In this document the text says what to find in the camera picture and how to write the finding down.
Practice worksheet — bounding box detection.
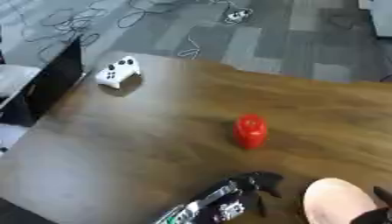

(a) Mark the pale pink round object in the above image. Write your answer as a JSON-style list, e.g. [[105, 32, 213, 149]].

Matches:
[[301, 178, 380, 224]]

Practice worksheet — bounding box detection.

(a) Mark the thin white floor cable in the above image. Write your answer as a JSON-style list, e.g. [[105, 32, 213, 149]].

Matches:
[[176, 34, 204, 60]]

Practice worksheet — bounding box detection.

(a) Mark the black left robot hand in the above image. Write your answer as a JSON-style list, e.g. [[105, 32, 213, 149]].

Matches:
[[227, 171, 285, 219]]

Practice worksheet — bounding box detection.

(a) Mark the white game controller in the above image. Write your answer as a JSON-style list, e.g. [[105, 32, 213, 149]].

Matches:
[[93, 55, 143, 90]]

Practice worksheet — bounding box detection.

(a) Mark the looped black floor cable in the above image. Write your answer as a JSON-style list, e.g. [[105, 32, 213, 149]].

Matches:
[[115, 0, 221, 30]]

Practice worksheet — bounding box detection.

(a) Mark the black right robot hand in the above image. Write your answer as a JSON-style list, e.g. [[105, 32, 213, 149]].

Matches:
[[349, 185, 392, 224]]

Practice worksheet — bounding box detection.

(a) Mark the white cabinet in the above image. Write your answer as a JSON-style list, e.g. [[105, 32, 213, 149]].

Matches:
[[367, 0, 392, 39]]

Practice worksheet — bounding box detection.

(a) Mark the white power strip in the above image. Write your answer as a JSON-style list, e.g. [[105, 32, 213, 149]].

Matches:
[[223, 8, 256, 25]]

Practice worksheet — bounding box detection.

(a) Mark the tangled black floor cable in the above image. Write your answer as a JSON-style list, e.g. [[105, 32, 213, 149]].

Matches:
[[18, 4, 110, 57]]

